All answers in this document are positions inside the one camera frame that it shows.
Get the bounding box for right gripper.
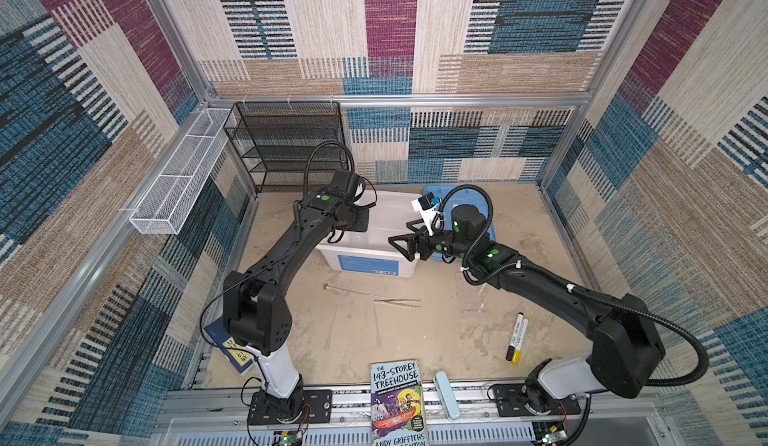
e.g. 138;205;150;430
388;218;470;263

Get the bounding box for white plastic storage bin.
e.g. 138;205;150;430
315;191;421;278

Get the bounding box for metal tweezers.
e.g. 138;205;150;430
373;298;421;308

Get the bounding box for clear test tube rack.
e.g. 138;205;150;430
460;291;487;320

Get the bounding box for long metal spatula rod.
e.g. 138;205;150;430
323;283;388;299

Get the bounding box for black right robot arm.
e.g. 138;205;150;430
388;205;710;410

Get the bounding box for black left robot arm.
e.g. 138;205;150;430
222;170;376;418

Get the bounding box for black mesh shelf rack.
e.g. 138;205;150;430
224;101;354;193

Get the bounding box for blue plastic bin lid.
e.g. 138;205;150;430
413;186;492;260

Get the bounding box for black capped white marker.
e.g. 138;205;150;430
505;312;525;362

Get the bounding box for light blue case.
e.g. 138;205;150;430
433;371;461;421

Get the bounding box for yellow capped white marker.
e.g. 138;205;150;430
511;317;529;365

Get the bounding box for treehouse paperback book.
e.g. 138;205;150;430
370;360;429;446

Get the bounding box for dark blue notebook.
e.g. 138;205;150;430
203;318;255;375

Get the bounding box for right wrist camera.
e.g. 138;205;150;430
411;193;439;235

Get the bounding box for white wire wall basket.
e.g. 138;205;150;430
129;108;230;235

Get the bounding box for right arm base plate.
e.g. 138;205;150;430
487;383;582;418

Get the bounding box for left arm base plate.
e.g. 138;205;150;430
247;389;333;426

